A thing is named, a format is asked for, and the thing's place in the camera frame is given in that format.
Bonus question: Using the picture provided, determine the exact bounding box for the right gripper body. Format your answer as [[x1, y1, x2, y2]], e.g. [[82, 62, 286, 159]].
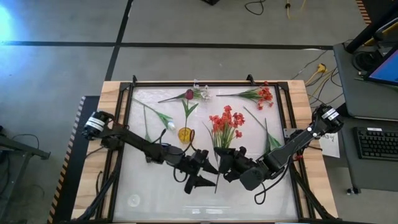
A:
[[221, 146, 259, 183]]

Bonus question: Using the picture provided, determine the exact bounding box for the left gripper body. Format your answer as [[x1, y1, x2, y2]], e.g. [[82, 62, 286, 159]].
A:
[[175, 148, 210, 195]]

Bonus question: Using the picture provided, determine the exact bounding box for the orange blossom bunch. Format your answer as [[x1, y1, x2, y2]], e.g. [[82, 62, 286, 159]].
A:
[[216, 81, 275, 111], [201, 105, 246, 194]]

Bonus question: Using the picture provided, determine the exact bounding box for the white tulip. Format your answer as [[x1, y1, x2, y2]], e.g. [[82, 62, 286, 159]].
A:
[[243, 106, 283, 150], [132, 97, 177, 131]]

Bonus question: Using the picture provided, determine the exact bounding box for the yellow glass vase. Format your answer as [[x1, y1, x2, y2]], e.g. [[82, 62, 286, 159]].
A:
[[177, 126, 196, 145]]

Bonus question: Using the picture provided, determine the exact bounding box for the white paper sheet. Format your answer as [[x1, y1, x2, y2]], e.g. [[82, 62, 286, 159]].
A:
[[318, 132, 341, 159]]

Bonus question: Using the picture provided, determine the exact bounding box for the black mat with striped edge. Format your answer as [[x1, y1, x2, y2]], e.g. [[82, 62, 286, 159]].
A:
[[47, 95, 101, 224]]

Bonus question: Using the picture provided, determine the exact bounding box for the dark grey low desk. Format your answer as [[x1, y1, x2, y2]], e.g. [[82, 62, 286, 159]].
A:
[[338, 116, 398, 193]]

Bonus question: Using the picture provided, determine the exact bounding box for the black keyboard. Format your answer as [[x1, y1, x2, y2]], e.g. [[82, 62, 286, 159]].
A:
[[353, 126, 398, 162]]

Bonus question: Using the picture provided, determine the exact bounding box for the grey metal stand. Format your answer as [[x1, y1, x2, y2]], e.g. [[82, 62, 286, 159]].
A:
[[0, 124, 51, 224]]

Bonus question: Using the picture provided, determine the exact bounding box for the monitor with blue screen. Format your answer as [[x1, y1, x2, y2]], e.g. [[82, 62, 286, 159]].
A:
[[366, 46, 398, 87]]

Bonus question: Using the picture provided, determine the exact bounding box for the black monitor pole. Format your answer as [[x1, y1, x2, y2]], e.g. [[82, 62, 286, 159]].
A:
[[345, 1, 398, 54]]

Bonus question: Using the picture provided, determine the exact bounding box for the black aluminium table frame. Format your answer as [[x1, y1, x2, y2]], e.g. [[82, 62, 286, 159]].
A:
[[96, 81, 335, 223]]

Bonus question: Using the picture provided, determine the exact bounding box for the black cable bundle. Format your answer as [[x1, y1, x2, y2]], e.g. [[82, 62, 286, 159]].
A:
[[287, 161, 337, 221], [76, 155, 123, 222]]

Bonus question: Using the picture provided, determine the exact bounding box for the black floor cable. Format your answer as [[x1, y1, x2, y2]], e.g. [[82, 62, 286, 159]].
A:
[[244, 0, 266, 16]]

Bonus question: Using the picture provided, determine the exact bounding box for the yellow floor cable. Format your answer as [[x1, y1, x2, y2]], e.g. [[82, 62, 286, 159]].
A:
[[285, 0, 308, 20]]

